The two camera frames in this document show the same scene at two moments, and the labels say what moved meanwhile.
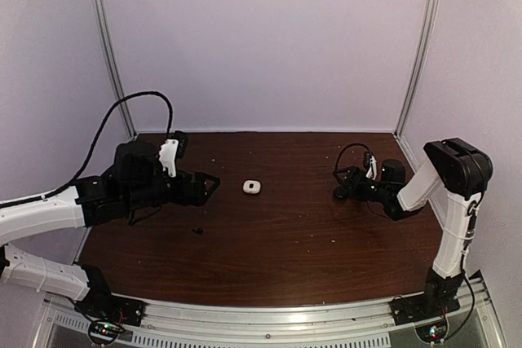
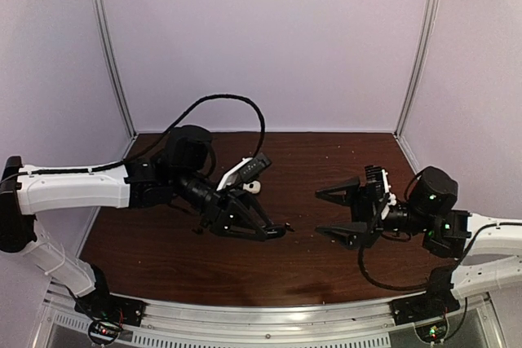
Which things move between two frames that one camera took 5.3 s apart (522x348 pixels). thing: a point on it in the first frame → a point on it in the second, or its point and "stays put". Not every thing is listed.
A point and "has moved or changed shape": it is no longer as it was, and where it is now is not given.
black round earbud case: [340, 193] has moved or changed shape
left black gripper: [198, 197] → [223, 210]
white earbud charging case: [251, 187] stays put
